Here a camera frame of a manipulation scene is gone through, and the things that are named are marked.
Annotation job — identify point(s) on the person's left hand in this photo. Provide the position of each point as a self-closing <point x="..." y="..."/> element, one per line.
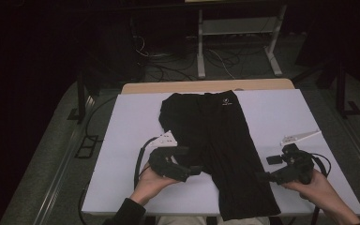
<point x="150" y="187"/>

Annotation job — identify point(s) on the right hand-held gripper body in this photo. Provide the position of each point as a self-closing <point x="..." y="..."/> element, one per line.
<point x="298" y="167"/>

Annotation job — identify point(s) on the black pants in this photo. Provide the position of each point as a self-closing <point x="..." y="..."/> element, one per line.
<point x="225" y="140"/>

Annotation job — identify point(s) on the black metal stand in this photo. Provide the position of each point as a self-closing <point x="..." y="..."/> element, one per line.
<point x="81" y="100"/>
<point x="341" y="90"/>

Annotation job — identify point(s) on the white table board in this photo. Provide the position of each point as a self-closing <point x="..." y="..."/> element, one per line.
<point x="278" y="115"/>

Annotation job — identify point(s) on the black floor frame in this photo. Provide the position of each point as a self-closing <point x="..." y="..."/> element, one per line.
<point x="86" y="146"/>

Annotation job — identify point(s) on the white metal stand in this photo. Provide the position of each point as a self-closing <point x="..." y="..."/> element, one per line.
<point x="237" y="26"/>

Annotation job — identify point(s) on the person's right hand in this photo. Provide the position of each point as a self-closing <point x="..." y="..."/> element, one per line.
<point x="317" y="190"/>

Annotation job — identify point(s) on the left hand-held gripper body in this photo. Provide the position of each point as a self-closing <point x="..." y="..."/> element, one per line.
<point x="164" y="162"/>

